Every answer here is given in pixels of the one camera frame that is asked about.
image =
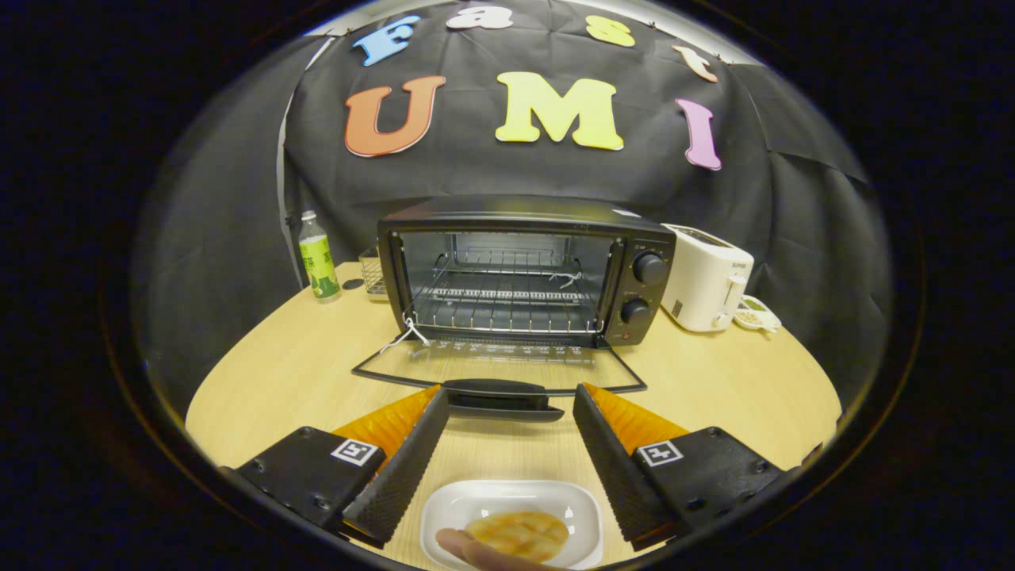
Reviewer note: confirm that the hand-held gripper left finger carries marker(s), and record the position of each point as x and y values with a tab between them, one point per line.
412	460

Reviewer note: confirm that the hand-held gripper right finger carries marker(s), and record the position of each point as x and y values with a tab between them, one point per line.
614	468

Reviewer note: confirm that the round golden bread bun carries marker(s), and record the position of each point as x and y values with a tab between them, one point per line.
519	531

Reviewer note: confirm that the black toaster oven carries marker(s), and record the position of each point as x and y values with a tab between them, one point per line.
523	212

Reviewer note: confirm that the white toaster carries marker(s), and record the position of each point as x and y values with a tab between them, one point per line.
702	277

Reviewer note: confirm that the white rectangular plate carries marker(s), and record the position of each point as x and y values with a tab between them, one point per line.
507	496

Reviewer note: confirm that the white divided snack dish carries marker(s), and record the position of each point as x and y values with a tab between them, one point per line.
757	313

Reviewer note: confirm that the green label drink bottle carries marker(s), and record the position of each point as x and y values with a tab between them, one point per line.
319	262

